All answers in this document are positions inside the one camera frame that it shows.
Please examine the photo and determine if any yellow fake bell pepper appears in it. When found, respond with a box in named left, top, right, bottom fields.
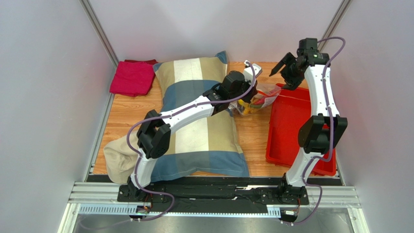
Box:
left=237, top=100, right=254, bottom=116

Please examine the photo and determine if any clear zip top bag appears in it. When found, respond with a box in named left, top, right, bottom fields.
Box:
left=229, top=83, right=282, bottom=114

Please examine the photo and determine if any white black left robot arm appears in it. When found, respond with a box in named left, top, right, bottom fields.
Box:
left=126, top=67, right=261, bottom=189

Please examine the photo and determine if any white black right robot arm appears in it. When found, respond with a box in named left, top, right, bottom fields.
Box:
left=270, top=38, right=348, bottom=199

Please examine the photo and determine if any red plastic tray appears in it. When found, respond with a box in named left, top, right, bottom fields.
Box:
left=266, top=83, right=337, bottom=177

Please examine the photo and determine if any striped blue beige pillow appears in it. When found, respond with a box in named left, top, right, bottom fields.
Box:
left=151, top=51, right=250, bottom=182

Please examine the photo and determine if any red folded cloth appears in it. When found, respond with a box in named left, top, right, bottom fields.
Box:
left=109, top=59, right=158, bottom=97

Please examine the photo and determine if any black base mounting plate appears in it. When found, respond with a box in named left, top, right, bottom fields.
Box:
left=117, top=184, right=310, bottom=205

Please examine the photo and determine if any beige fabric hat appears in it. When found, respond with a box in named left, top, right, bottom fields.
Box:
left=103, top=135, right=138, bottom=184

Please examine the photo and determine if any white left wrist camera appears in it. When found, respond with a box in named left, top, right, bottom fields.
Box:
left=243, top=60, right=262, bottom=83

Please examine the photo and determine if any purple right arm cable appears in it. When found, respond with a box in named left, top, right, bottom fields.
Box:
left=279, top=36, right=346, bottom=226

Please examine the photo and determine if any aluminium frame rail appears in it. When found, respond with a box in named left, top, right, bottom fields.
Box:
left=58, top=177, right=369, bottom=233

